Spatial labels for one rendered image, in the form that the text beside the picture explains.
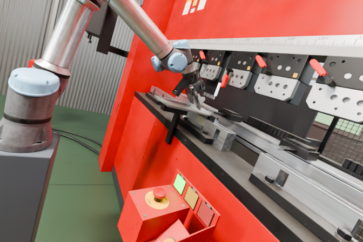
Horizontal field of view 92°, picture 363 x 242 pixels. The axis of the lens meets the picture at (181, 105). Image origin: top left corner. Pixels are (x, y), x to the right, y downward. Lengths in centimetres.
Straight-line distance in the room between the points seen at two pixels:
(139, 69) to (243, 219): 141
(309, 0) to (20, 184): 110
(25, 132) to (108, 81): 292
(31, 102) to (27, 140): 12
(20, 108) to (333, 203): 89
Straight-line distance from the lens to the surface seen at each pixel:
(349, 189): 91
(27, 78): 66
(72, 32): 78
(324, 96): 66
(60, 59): 78
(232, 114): 112
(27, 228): 85
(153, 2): 176
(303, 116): 126
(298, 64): 73
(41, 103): 67
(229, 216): 70
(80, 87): 357
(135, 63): 169
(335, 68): 68
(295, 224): 62
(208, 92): 101
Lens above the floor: 114
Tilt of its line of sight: 9 degrees down
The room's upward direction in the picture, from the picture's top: 19 degrees clockwise
